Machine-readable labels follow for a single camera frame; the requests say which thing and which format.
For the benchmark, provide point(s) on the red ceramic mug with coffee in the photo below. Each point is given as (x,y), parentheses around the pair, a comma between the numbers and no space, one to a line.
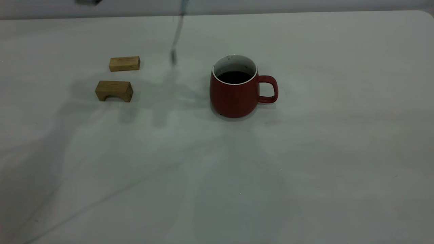
(234,101)

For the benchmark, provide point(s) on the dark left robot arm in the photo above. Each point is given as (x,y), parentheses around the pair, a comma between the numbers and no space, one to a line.
(89,1)

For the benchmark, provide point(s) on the arched wooden block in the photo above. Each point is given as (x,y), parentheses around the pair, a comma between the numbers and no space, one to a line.
(114,87)

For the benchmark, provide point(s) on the flat rectangular wooden block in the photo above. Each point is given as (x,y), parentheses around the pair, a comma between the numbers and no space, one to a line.
(124,63)

